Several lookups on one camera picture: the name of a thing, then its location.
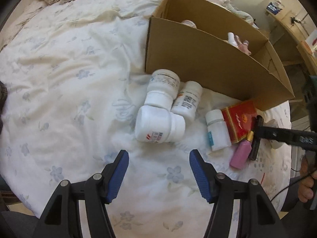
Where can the red cigarette box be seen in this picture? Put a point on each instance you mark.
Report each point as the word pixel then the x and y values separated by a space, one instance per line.
pixel 239 121

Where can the orange label white pill bottle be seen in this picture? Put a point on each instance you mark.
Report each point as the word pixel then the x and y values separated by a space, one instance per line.
pixel 187 99

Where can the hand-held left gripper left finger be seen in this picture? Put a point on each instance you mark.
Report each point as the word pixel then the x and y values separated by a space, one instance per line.
pixel 118 176

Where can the large white pill bottle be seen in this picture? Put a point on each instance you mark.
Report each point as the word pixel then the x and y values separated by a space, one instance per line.
pixel 158 125

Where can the wide white pill bottle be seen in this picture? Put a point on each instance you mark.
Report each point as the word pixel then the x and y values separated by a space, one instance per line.
pixel 162 86

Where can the brown cardboard box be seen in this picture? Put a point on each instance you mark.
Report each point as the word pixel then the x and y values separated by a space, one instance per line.
pixel 210 62

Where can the person's grey trouser leg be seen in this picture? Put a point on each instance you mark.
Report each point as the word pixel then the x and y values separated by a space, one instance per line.
pixel 14 224

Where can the blue and white packet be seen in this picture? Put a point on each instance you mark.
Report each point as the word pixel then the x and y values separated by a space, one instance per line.
pixel 275 6

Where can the blue label small white bottle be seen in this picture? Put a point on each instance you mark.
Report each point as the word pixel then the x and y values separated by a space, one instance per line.
pixel 218 130

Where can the black clip stand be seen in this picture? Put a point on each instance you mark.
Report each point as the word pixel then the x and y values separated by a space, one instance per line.
pixel 294 19

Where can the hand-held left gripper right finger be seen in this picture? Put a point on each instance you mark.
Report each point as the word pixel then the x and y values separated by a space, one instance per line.
pixel 200 176

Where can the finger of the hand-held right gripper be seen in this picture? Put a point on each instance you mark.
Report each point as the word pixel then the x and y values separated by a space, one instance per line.
pixel 256 141

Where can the pink small bottle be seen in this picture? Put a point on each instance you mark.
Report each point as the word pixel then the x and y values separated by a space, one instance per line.
pixel 240 153

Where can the person's right hand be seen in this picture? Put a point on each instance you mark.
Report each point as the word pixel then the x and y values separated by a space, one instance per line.
pixel 307 182

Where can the wooden desk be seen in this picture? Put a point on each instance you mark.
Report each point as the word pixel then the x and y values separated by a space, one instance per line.
pixel 294 37

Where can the pink scraping comb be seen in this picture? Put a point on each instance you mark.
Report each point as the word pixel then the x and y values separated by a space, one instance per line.
pixel 241 45

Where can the camouflage garment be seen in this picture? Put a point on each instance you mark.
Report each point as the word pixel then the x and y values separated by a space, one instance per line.
pixel 2 93

